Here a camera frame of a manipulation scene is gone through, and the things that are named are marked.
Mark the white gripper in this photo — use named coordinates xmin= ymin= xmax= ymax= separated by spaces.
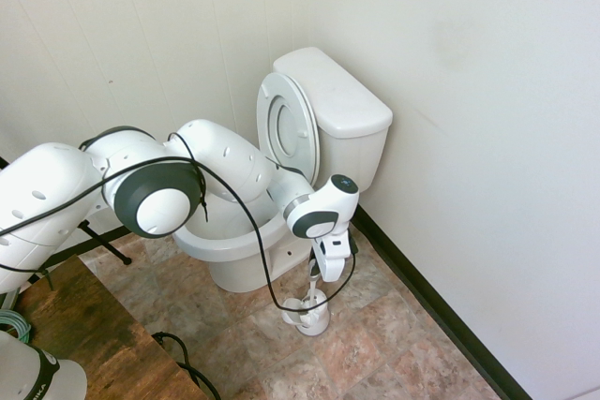
xmin=307 ymin=230 xmax=353 ymax=282

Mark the white toilet brush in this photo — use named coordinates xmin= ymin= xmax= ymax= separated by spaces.
xmin=299 ymin=273 xmax=320 ymax=321

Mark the white toilet brush holder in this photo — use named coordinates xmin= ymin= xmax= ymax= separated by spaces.
xmin=280 ymin=290 xmax=332 ymax=336

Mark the white toilet bowl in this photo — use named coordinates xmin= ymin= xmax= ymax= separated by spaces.
xmin=172 ymin=163 xmax=314 ymax=294

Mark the white toilet tank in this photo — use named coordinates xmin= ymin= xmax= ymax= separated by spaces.
xmin=317 ymin=121 xmax=393 ymax=196

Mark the white toilet seat cover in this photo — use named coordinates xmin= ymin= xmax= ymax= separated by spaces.
xmin=269 ymin=72 xmax=323 ymax=176

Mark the white toilet tank lid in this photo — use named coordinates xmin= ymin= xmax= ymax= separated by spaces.
xmin=272 ymin=47 xmax=394 ymax=140

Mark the brown wooden table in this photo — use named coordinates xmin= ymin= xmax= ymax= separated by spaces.
xmin=13 ymin=254 xmax=207 ymax=400

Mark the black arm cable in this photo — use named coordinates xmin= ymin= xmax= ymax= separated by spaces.
xmin=0 ymin=131 xmax=358 ymax=312

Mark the black wall baseboard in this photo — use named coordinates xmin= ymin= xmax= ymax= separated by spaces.
xmin=350 ymin=210 xmax=535 ymax=400
xmin=44 ymin=224 xmax=132 ymax=266

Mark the black floor cable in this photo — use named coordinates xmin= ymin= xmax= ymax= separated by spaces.
xmin=152 ymin=332 xmax=222 ymax=400

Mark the white toilet seat ring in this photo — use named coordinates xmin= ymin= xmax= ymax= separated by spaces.
xmin=255 ymin=70 xmax=320 ymax=185

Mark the black camera tripod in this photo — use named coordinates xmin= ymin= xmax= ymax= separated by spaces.
xmin=77 ymin=219 xmax=133 ymax=266

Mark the teal coiled cable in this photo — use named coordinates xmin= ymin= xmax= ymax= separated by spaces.
xmin=0 ymin=309 xmax=33 ymax=343

